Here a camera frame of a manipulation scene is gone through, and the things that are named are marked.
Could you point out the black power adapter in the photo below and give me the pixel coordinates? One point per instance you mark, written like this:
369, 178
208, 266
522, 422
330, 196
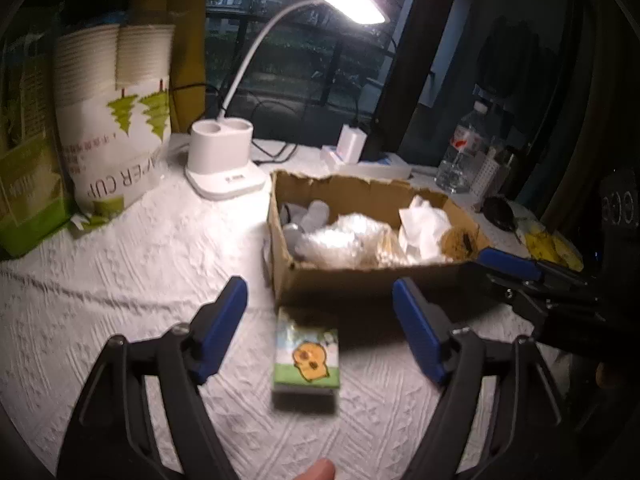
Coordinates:
372, 147

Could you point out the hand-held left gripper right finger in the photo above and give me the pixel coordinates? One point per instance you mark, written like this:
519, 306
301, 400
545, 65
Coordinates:
417, 330

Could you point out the yellow tissue pack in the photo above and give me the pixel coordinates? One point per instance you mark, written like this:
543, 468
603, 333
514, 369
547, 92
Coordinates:
545, 250

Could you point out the clear bubble wrap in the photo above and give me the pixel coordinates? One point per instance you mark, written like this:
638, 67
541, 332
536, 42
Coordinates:
340, 240

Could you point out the white paper cup pack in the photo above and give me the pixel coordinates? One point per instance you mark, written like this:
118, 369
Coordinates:
100, 135

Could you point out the person's right hand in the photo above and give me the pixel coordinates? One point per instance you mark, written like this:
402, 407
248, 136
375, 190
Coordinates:
608, 375

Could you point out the cardboard box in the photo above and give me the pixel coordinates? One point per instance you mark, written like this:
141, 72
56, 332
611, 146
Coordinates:
350, 280

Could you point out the dark hanging sweater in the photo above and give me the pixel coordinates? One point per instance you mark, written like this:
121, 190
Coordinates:
505, 55

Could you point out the white perforated basket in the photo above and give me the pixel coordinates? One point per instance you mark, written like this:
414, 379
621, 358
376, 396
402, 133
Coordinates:
487, 175

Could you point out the green paper cup pack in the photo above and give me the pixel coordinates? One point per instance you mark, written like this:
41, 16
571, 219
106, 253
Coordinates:
30, 185

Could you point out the person's left hand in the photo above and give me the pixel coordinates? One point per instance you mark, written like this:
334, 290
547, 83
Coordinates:
316, 470

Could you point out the white charger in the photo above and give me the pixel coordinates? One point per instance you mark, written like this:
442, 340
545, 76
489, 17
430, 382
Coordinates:
351, 145

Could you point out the white desk lamp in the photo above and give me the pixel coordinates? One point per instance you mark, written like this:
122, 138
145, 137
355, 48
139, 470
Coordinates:
222, 160

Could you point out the green cartoon tissue pack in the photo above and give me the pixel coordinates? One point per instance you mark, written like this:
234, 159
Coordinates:
306, 360

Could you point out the dark window post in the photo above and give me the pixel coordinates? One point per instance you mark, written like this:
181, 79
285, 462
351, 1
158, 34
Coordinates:
415, 85

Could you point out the white power strip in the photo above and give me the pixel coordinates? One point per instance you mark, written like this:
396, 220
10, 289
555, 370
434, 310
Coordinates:
390, 167

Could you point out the black balcony railing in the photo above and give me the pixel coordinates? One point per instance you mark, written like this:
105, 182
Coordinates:
300, 25

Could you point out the brown soft sponge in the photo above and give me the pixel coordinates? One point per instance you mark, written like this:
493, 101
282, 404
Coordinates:
452, 245

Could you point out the black round pouch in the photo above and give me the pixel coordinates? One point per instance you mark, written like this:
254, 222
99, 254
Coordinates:
500, 212

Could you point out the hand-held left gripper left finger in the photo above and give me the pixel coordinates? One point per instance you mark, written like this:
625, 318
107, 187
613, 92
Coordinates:
222, 330

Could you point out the yellow curtain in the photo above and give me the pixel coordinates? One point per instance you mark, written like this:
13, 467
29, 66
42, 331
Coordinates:
187, 60

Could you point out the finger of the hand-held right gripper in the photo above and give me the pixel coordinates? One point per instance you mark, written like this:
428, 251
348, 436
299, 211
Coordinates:
505, 291
510, 262

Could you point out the white embossed tablecloth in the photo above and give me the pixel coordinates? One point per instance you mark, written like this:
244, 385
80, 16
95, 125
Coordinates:
125, 270

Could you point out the white paper napkin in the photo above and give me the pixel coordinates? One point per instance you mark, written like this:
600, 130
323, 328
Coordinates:
422, 225

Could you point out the clear plastic water bottle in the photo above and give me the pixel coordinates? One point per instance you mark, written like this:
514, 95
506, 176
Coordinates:
457, 170

